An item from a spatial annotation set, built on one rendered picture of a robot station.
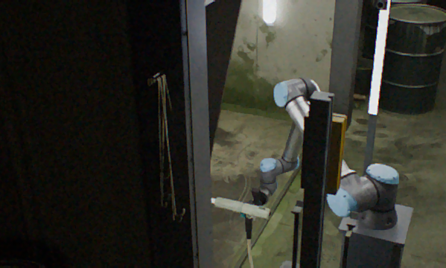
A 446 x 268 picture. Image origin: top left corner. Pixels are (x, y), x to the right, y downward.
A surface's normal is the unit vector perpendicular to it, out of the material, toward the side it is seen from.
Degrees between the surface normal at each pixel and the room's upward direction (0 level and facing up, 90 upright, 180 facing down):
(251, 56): 90
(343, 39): 90
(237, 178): 0
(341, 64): 90
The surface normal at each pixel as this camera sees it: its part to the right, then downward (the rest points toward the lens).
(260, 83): -0.39, 0.44
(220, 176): -0.01, -0.88
